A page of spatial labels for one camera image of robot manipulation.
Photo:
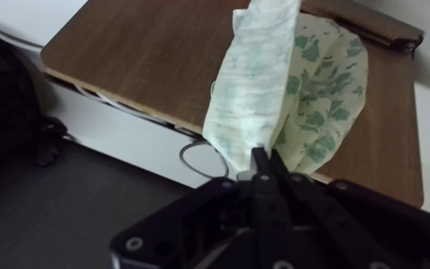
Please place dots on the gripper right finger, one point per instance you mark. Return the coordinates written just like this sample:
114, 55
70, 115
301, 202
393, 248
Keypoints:
334, 220

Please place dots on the brown wooden table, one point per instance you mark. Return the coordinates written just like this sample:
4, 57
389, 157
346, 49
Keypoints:
144, 56

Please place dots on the black bag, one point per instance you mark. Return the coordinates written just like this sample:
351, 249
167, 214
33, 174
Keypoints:
2, 104

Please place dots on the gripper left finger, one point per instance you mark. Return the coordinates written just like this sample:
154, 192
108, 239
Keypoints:
271, 209

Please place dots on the white cloth with green print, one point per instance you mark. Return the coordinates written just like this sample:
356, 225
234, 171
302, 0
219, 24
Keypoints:
259, 86

